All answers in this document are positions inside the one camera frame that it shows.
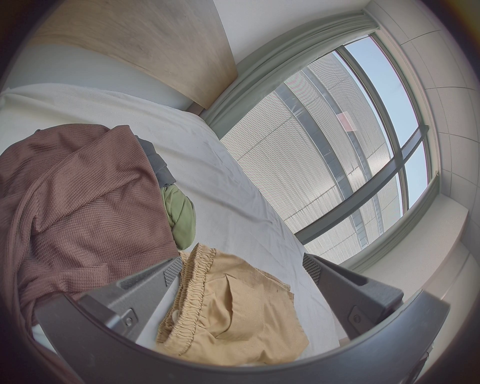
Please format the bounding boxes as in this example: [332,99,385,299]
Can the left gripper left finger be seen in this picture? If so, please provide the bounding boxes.
[79,257,184,343]

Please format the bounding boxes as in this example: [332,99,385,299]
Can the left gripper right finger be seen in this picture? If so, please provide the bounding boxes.
[302,252,405,340]

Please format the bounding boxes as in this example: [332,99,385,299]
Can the tan drawstring shorts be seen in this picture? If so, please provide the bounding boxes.
[154,243,310,366]

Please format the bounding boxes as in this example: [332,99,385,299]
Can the bed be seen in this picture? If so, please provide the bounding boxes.
[0,0,349,370]

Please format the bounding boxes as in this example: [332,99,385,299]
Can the green garment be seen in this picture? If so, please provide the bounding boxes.
[160,184,197,251]

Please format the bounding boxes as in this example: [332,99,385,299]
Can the brown garment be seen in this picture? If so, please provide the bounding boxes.
[0,124,181,334]

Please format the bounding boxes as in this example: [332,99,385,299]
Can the black garment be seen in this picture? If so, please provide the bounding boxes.
[136,136,176,187]

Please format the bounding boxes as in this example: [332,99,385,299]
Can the window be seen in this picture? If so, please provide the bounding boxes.
[219,32,439,267]

